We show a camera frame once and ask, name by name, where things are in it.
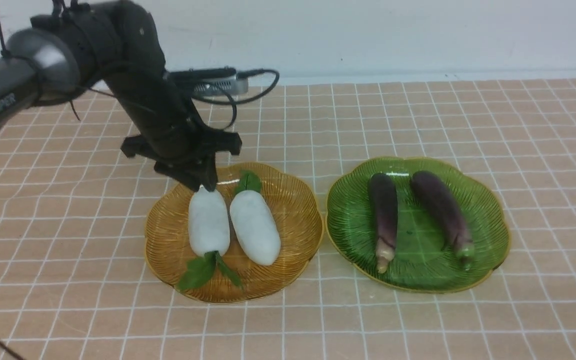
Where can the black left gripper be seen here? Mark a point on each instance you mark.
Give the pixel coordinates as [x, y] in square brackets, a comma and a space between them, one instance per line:
[171, 130]

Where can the white radish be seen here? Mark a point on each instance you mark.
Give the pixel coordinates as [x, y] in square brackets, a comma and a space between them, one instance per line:
[209, 238]
[253, 221]

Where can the dark purple eggplant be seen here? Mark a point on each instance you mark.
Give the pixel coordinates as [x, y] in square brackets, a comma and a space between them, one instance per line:
[383, 198]

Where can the purple eggplant green stem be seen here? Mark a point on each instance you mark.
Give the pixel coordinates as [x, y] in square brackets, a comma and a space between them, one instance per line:
[437, 199]

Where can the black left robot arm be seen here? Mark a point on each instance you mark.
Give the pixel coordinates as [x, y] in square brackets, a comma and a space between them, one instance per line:
[64, 54]

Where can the amber plastic plate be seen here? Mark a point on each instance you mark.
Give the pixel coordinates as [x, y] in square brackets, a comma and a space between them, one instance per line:
[294, 208]

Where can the checkered tan tablecloth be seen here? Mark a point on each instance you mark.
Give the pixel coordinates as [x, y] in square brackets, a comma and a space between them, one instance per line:
[74, 284]

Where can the green plastic plate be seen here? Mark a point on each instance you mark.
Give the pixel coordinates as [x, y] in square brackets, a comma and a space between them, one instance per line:
[423, 261]

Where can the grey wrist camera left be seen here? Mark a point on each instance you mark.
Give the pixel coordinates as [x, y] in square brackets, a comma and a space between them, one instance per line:
[209, 82]

